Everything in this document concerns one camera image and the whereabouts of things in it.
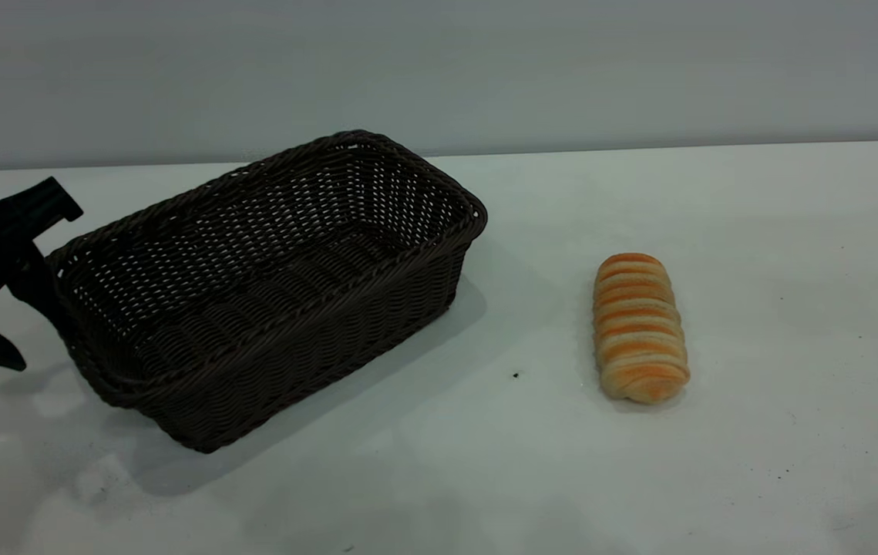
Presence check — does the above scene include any dark brown woven basket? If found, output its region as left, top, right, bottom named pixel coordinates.
left=45, top=129, right=489, bottom=454

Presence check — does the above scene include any striped orange bread roll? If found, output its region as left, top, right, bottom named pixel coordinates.
left=592, top=253, right=691, bottom=405

